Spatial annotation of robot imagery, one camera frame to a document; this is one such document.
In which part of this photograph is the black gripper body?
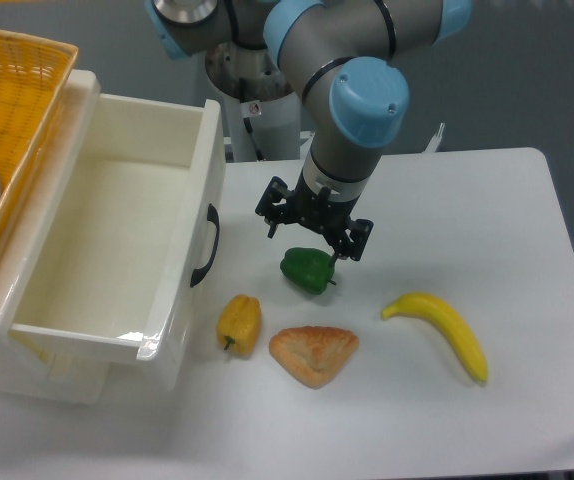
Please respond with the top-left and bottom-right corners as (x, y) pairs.
(283, 183), (359, 244)

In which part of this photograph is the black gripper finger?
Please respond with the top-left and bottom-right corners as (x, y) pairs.
(255, 176), (298, 238)
(325, 218), (373, 262)

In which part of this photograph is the green bell pepper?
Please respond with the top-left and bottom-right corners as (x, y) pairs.
(280, 247), (336, 295)

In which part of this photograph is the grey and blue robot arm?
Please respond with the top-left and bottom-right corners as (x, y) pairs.
(145, 1), (472, 261)

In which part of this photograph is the yellow banana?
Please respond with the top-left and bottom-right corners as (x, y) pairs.
(381, 292), (488, 384)

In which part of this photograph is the triangular baked pastry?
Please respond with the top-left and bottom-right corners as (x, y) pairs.
(269, 326), (360, 389)

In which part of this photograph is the yellow bell pepper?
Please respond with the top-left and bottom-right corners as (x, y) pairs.
(216, 294), (262, 357)

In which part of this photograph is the white plastic drawer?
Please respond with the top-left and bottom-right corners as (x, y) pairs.
(31, 95), (225, 390)

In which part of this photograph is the yellow woven basket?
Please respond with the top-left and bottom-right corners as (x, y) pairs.
(0, 30), (78, 249)

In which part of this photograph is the white drawer cabinet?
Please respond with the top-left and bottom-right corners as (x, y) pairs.
(0, 70), (108, 404)

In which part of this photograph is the black drawer handle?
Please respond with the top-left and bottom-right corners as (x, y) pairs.
(190, 203), (221, 288)

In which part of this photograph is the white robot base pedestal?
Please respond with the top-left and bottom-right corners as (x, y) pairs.
(203, 41), (302, 162)

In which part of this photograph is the black cable on pedestal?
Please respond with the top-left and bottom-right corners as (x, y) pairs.
(238, 77), (267, 162)

